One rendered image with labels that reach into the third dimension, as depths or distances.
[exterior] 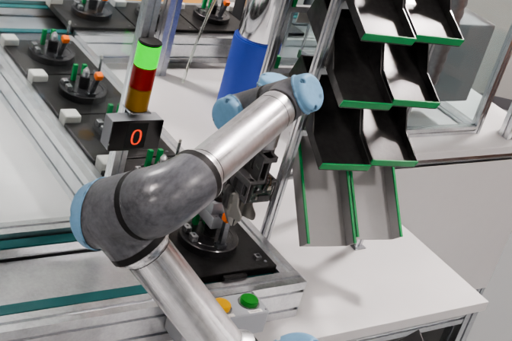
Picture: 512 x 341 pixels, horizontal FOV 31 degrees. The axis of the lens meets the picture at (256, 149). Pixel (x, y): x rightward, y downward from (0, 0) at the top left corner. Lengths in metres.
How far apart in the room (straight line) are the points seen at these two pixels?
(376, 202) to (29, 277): 0.88
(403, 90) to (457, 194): 1.33
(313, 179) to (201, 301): 0.72
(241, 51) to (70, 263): 1.12
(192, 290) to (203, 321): 0.06
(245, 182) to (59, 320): 0.47
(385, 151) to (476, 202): 1.38
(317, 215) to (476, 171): 1.35
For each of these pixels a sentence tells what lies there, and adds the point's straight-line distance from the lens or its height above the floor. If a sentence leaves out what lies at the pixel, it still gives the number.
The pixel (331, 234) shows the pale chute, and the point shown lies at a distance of 2.25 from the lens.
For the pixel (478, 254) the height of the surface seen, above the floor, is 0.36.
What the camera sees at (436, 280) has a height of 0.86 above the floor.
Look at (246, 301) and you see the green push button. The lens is 2.00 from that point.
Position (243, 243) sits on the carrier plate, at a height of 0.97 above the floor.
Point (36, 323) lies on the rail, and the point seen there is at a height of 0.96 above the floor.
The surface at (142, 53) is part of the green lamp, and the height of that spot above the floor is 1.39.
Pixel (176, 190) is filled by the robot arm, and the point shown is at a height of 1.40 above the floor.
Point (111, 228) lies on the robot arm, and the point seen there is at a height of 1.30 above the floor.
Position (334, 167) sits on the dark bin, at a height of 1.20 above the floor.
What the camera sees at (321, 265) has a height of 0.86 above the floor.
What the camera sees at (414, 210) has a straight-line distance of 3.38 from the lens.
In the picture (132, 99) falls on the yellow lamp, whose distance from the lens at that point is 1.98.
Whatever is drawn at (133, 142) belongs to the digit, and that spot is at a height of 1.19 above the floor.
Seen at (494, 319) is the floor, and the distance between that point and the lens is 4.19.
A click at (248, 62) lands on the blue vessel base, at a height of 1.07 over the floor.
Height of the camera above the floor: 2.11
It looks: 26 degrees down
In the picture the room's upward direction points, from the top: 16 degrees clockwise
